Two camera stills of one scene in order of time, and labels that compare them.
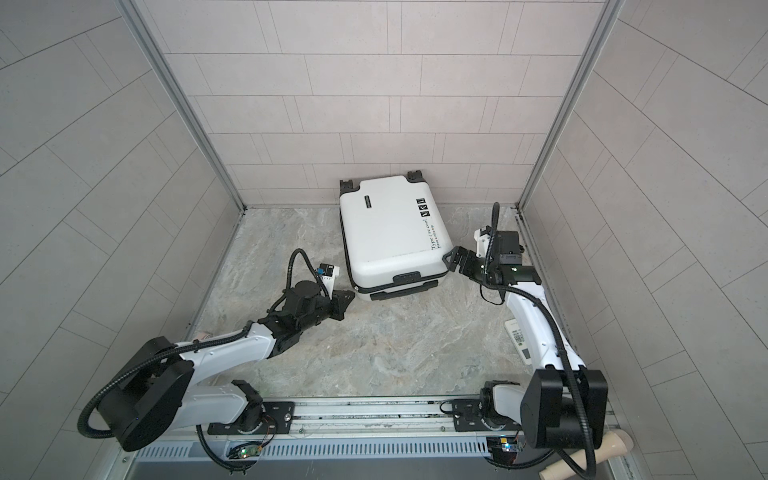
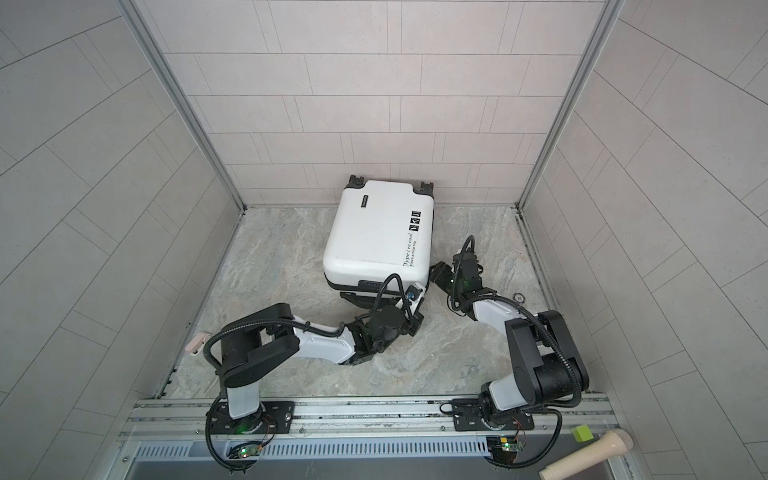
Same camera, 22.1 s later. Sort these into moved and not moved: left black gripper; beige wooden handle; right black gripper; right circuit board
Moved: left black gripper; right black gripper
Not moved: beige wooden handle; right circuit board
